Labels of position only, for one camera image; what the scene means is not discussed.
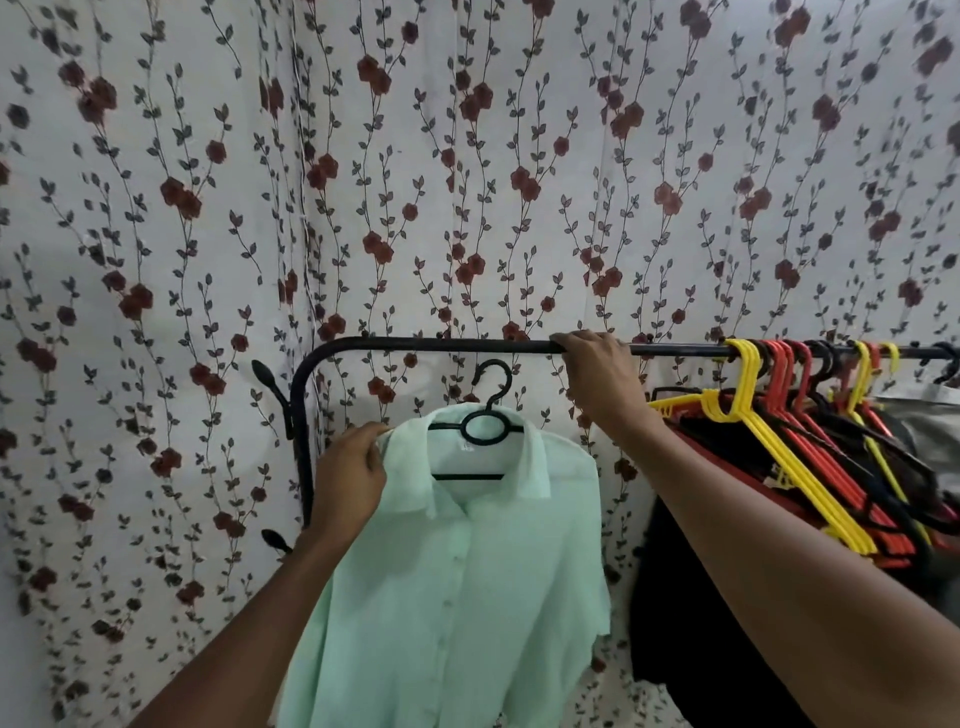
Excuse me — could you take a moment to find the mint green shirt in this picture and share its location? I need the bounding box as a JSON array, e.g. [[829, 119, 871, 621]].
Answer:
[[277, 403, 613, 728]]

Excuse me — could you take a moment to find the person's left forearm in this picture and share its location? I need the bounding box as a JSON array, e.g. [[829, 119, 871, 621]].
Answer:
[[129, 525, 363, 728]]

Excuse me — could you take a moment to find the person's right hand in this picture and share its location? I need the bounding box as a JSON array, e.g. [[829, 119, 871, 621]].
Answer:
[[549, 330, 663, 445]]

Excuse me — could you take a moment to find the floral patterned curtain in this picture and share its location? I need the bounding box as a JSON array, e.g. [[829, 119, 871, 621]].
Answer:
[[0, 0, 960, 728]]

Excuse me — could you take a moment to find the black plastic hanger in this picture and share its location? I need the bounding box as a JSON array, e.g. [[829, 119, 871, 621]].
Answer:
[[427, 358, 526, 483]]

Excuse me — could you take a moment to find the grey garment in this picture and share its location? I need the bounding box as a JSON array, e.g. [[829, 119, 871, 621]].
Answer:
[[873, 381, 960, 526]]

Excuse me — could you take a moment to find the person's left hand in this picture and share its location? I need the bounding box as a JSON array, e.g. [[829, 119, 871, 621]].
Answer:
[[306, 420, 392, 554]]

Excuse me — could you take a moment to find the bunch of coloured plastic hangers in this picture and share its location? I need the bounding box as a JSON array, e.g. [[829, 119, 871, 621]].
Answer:
[[648, 339, 960, 573]]

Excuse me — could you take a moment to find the black garment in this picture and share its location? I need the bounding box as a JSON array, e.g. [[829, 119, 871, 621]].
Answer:
[[628, 420, 826, 728]]

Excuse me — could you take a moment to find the black metal clothes rack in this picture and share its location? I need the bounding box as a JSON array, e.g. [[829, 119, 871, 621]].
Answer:
[[251, 333, 960, 558]]

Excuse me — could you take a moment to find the person's right forearm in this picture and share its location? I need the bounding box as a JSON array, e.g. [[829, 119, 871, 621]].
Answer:
[[600, 408, 960, 728]]

